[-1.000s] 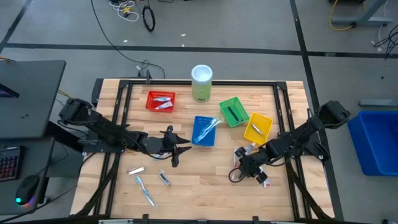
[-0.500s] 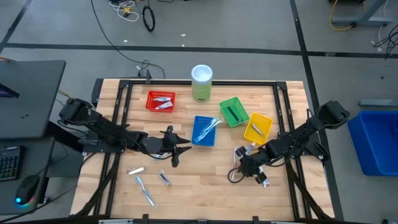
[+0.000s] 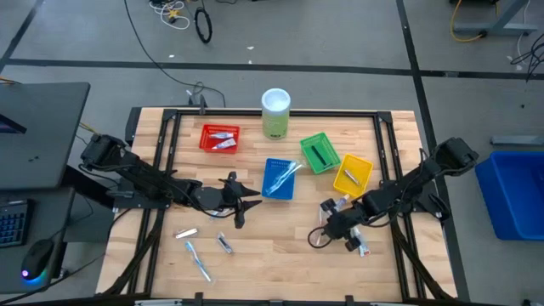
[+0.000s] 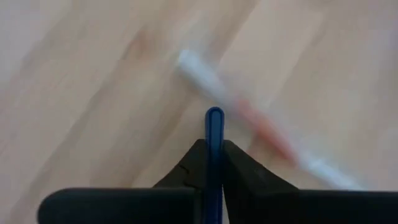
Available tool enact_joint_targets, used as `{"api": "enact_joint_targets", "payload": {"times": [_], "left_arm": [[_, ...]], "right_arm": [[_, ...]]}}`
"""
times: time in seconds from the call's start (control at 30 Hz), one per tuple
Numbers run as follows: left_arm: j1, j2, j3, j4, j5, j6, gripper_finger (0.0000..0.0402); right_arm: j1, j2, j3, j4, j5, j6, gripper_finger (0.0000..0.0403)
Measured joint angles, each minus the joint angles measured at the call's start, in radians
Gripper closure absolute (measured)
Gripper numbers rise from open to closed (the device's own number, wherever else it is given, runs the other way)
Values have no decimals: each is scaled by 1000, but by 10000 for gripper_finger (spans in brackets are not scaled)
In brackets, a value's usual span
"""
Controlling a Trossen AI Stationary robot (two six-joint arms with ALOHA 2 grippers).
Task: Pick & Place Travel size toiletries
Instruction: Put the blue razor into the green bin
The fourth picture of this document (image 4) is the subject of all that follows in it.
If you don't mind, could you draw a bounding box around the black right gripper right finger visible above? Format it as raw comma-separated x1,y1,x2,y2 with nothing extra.
222,139,398,224

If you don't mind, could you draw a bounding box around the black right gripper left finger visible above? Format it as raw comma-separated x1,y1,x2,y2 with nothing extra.
37,139,208,224

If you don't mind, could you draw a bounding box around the red toothbrush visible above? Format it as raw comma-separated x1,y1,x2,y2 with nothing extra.
175,49,364,190

